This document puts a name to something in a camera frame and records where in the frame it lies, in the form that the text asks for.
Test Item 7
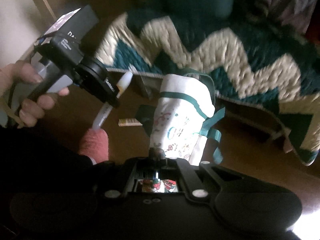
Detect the white printed drawstring bag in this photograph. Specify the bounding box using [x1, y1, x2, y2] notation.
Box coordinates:
[140, 73, 225, 166]

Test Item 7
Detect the purple backpack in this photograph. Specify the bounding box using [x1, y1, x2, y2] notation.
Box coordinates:
[264, 0, 318, 34]

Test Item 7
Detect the teal white zigzag rug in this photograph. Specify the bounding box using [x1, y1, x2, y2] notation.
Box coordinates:
[95, 9, 319, 165]

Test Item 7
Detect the small beige snack stick wrapper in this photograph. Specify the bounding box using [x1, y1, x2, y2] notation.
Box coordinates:
[118, 118, 143, 127]

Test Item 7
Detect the person's left hand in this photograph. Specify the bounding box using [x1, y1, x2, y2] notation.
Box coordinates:
[1, 60, 69, 127]

